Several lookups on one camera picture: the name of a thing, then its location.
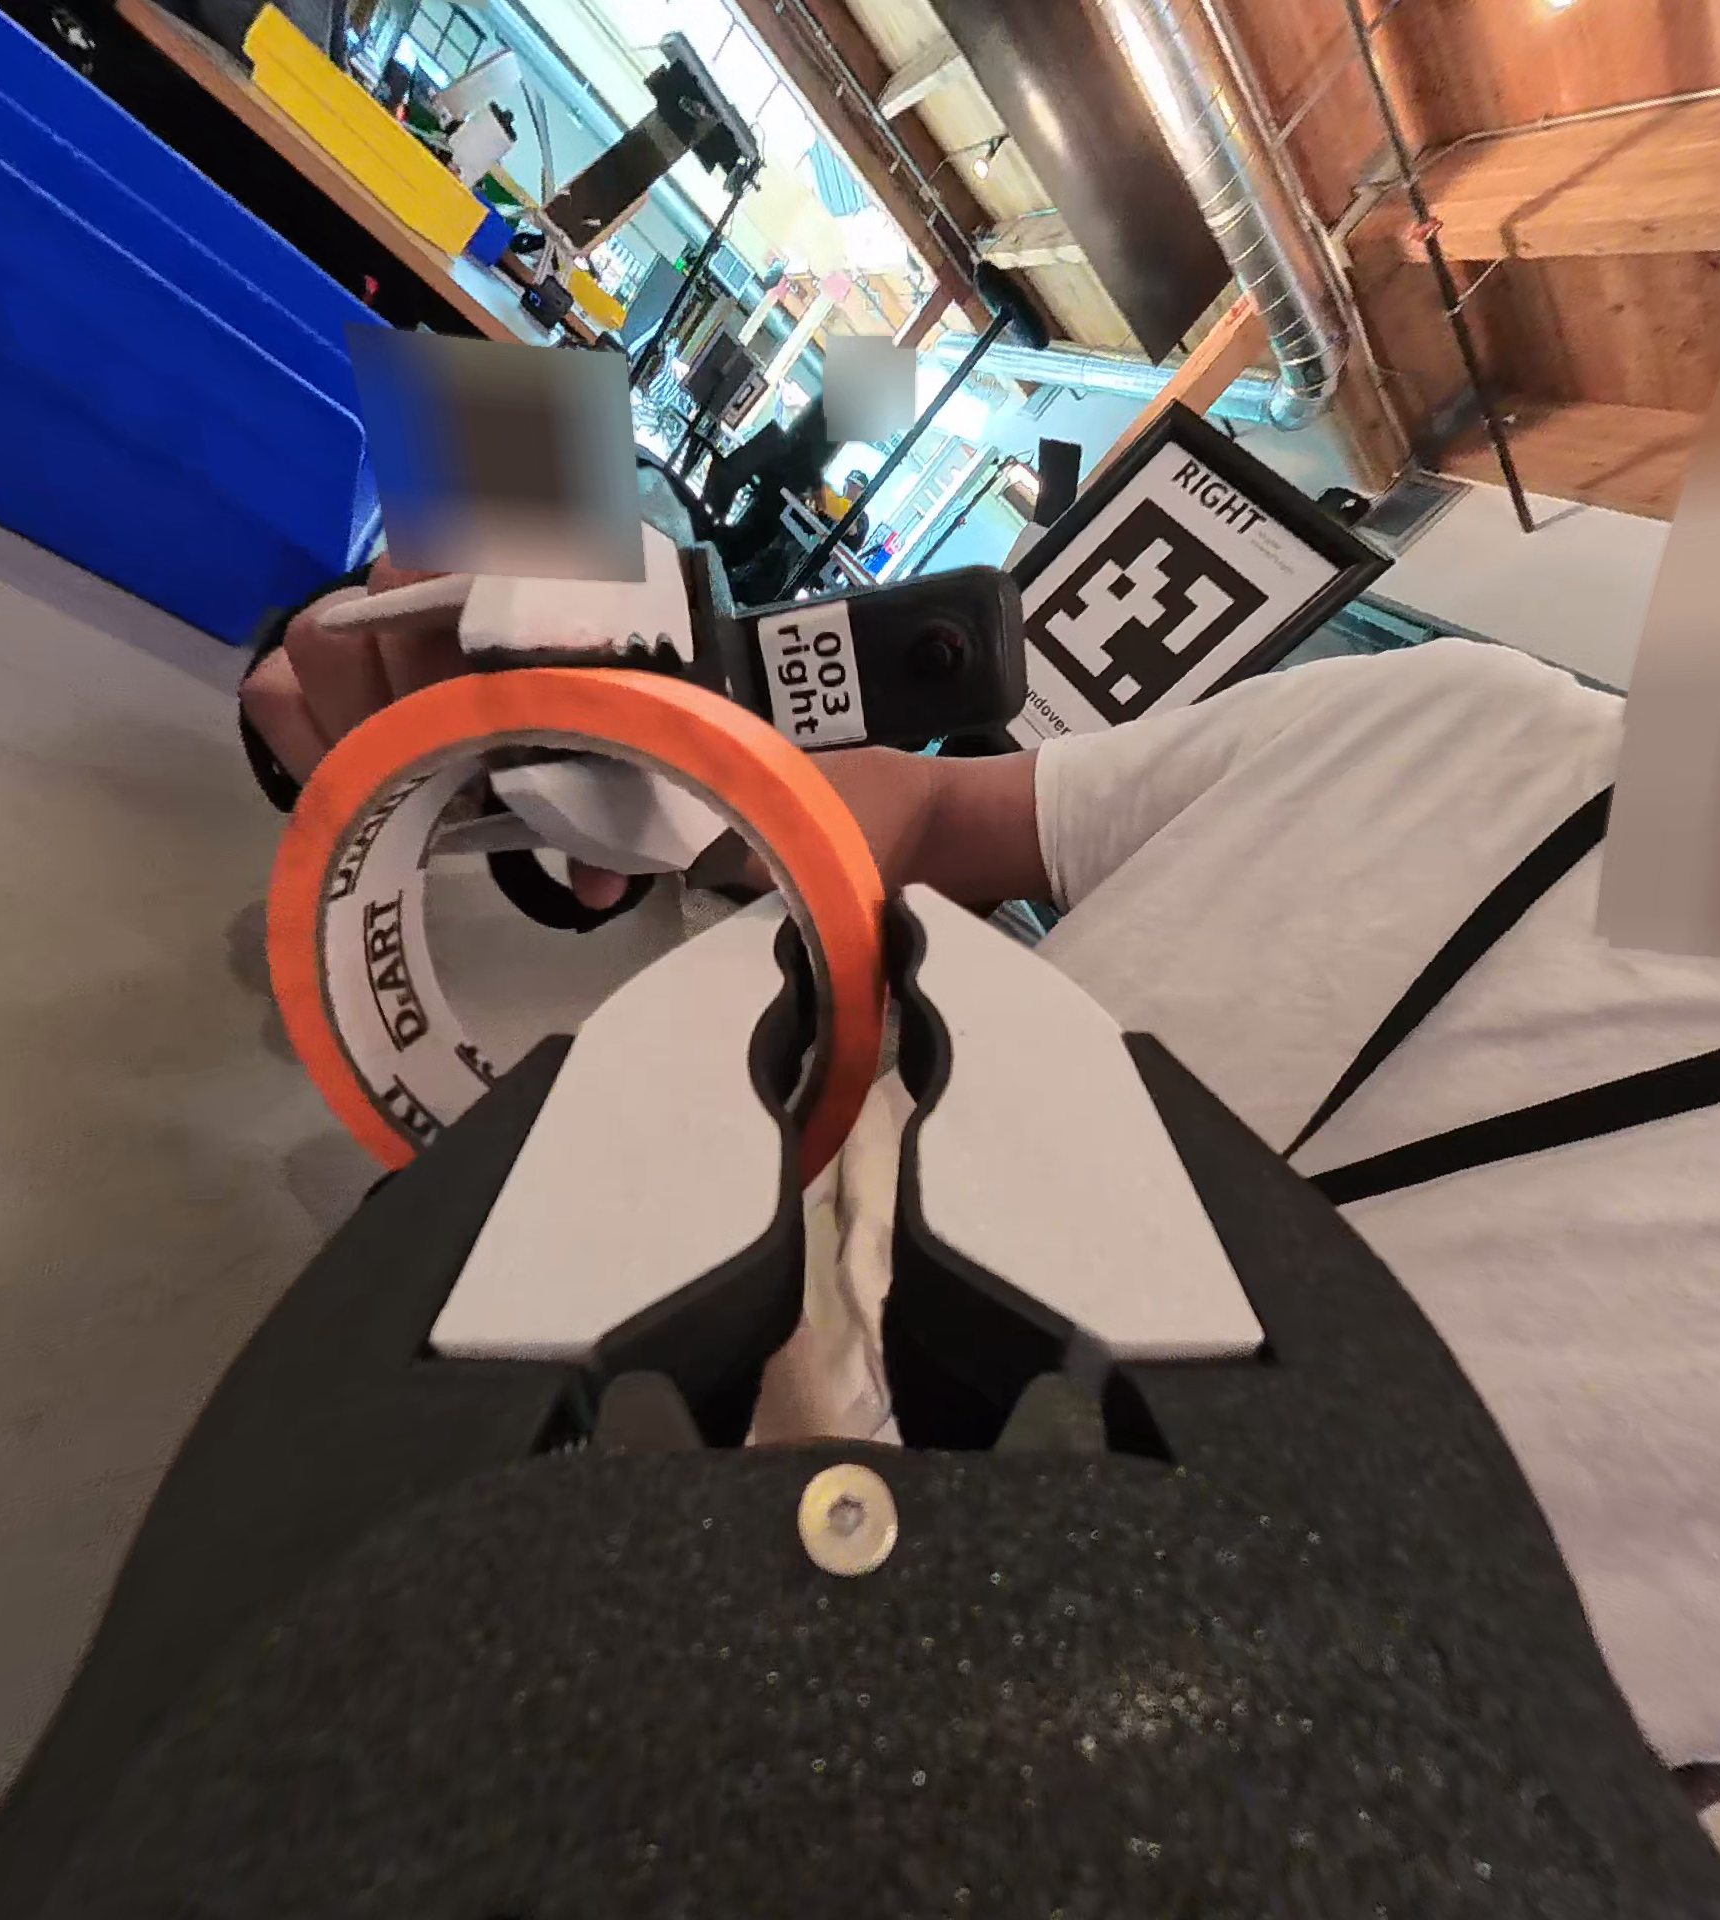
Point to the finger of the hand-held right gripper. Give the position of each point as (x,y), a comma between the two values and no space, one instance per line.
(622,820)
(575,616)

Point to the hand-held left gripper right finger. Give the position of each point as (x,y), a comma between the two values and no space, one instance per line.
(1085,1184)

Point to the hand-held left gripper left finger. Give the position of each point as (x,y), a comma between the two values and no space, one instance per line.
(622,1184)

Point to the orange tape roll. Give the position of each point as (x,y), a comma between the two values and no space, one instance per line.
(575,705)

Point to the blue plastic bin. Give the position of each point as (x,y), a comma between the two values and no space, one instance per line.
(78,374)

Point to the person's right forearm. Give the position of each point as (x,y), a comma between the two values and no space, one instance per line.
(936,820)

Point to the person's right hand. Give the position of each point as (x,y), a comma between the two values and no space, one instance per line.
(351,676)

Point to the framed marker sign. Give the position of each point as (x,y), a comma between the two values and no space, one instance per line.
(1177,602)

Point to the person's light clothing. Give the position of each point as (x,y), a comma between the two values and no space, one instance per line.
(1399,1050)

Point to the wooden background table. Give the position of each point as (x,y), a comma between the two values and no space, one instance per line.
(412,273)

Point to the black tilted panel on stand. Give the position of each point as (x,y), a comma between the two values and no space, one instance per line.
(636,153)

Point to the yellow bin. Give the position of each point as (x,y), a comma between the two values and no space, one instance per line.
(351,120)

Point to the black ceiling duct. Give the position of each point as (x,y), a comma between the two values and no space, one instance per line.
(1071,153)

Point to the silver air duct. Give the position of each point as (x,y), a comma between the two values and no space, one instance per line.
(1236,180)

